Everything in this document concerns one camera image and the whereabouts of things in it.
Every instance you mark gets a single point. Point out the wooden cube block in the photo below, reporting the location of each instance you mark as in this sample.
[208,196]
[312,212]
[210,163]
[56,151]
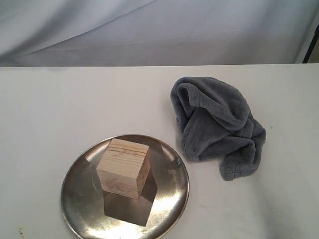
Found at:
[124,168]

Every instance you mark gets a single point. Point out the grey fluffy towel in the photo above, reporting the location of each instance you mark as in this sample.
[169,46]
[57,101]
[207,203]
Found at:
[214,119]

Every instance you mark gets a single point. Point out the round steel plate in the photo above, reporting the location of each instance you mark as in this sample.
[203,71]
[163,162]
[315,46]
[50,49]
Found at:
[92,213]

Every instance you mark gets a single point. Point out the white backdrop cloth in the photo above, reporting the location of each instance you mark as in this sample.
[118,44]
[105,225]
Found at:
[45,33]

